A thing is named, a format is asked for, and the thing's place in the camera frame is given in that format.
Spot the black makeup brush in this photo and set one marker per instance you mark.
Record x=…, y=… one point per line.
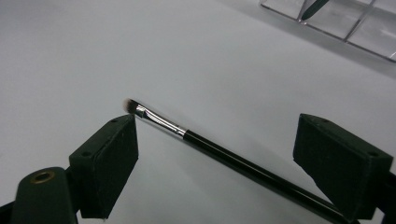
x=233, y=160

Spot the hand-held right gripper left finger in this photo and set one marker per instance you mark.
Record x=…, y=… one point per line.
x=106, y=161

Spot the dark striped pencil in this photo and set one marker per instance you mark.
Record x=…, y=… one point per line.
x=313, y=10

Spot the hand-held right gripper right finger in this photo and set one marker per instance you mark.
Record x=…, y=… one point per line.
x=345, y=168

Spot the clear acrylic organizer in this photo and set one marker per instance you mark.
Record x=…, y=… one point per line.
x=333, y=18

